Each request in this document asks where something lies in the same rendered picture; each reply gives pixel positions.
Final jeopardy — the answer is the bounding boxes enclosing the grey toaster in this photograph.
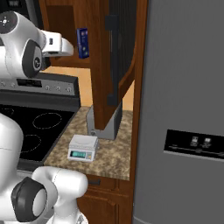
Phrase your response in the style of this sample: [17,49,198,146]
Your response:
[86,100,123,141]

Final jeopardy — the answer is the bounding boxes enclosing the brown wooden base cupboard door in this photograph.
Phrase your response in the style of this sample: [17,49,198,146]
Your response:
[76,192,121,224]

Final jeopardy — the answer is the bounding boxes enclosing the black cabinet door handle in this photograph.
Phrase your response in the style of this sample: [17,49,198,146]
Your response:
[104,15,120,107]

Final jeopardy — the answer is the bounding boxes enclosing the brown wooden side panel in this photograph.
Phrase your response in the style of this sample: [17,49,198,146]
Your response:
[128,0,150,224]

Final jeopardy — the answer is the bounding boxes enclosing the brown wooden wall cabinet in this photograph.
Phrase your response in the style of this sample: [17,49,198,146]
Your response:
[38,0,95,68]

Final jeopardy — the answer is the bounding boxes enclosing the grey fridge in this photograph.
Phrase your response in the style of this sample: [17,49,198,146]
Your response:
[131,0,224,224]

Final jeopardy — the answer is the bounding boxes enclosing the black drawer handle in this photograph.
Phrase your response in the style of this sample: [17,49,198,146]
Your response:
[87,178,102,187]

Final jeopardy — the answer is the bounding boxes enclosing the white digital scale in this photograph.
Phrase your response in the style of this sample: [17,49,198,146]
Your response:
[66,134,100,163]

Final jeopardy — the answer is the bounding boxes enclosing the dark microwave oven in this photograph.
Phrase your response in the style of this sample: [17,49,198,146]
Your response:
[0,0,41,28]

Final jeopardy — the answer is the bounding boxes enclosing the black hob with control panel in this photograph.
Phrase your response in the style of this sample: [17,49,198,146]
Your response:
[0,71,82,173]

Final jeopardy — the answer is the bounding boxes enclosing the brown wooden drawer front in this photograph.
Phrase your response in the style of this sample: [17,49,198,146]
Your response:
[87,173,133,196]

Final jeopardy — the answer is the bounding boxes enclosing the blue cereal box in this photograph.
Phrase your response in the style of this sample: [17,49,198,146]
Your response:
[76,27,90,60]

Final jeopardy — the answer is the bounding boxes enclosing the brown wooden cabinet door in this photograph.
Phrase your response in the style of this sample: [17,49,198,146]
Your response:
[87,0,138,131]

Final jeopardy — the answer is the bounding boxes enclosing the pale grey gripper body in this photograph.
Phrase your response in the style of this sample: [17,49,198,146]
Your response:
[59,37,74,57]

